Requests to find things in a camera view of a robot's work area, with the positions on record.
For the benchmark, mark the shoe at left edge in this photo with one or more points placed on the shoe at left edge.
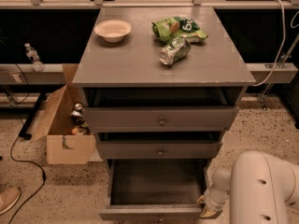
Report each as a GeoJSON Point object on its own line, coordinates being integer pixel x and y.
{"type": "Point", "coordinates": [8, 198]}

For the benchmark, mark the clear plastic water bottle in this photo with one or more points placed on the clear plastic water bottle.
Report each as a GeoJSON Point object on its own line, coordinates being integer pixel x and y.
{"type": "Point", "coordinates": [34, 58]}

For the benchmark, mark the cardboard box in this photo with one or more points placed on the cardboard box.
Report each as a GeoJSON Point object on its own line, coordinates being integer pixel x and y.
{"type": "Point", "coordinates": [63, 142]}

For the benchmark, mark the grey drawer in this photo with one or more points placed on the grey drawer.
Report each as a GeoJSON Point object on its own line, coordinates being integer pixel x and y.
{"type": "Point", "coordinates": [158, 150]}
{"type": "Point", "coordinates": [159, 119]}
{"type": "Point", "coordinates": [159, 190]}

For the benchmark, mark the white bowl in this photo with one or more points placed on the white bowl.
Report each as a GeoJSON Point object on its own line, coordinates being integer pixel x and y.
{"type": "Point", "coordinates": [113, 31]}

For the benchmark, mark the green chip bag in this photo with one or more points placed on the green chip bag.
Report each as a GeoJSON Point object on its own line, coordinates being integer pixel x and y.
{"type": "Point", "coordinates": [178, 27]}

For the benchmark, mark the grey middle drawer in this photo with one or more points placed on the grey middle drawer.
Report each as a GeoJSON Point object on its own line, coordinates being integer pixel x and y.
{"type": "Point", "coordinates": [158, 150]}

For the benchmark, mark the grey top drawer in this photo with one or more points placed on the grey top drawer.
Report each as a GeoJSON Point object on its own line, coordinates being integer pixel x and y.
{"type": "Point", "coordinates": [159, 119]}

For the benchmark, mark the items inside cardboard box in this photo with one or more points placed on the items inside cardboard box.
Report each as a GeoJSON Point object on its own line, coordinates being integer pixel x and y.
{"type": "Point", "coordinates": [80, 124]}

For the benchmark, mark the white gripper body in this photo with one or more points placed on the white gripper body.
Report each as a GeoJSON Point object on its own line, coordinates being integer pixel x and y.
{"type": "Point", "coordinates": [211, 202]}

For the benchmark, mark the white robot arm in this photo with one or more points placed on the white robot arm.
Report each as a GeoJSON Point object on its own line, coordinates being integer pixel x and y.
{"type": "Point", "coordinates": [259, 188]}

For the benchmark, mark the black metal leg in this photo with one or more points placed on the black metal leg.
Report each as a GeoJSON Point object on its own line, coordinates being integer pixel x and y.
{"type": "Point", "coordinates": [24, 129]}

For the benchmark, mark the grey drawer cabinet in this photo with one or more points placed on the grey drawer cabinet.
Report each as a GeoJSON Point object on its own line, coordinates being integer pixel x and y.
{"type": "Point", "coordinates": [130, 74]}

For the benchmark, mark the grey bottom drawer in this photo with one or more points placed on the grey bottom drawer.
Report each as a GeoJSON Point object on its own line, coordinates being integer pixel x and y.
{"type": "Point", "coordinates": [159, 190]}

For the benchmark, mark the crushed green soda can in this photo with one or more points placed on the crushed green soda can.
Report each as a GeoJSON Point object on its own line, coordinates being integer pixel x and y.
{"type": "Point", "coordinates": [174, 51]}

